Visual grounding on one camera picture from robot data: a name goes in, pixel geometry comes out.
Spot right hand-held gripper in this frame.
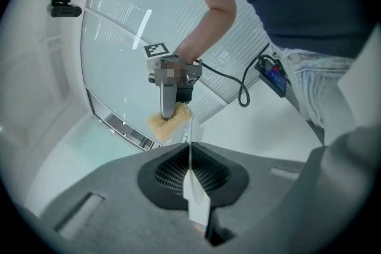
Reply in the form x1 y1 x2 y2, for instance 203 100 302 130
143 43 203 121

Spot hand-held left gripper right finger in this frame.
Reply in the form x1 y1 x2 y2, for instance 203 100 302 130
190 142 307 254

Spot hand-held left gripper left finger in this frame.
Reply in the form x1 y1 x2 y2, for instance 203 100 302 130
38 142 214 254

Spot tan sponge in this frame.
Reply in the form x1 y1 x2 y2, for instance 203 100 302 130
146 101 193 142

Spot white round plate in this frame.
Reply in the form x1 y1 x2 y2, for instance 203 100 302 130
182 114 212 225

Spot person's right forearm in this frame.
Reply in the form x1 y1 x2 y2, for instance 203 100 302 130
174 0 238 65

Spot person's right hand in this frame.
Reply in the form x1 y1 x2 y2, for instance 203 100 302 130
162 61 186 86

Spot black screen device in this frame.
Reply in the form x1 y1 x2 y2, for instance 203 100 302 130
254 54 292 98

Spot person's light grey jeans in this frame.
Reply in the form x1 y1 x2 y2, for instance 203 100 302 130
271 46 358 147

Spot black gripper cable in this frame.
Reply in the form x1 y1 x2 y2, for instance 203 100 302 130
193 43 270 108

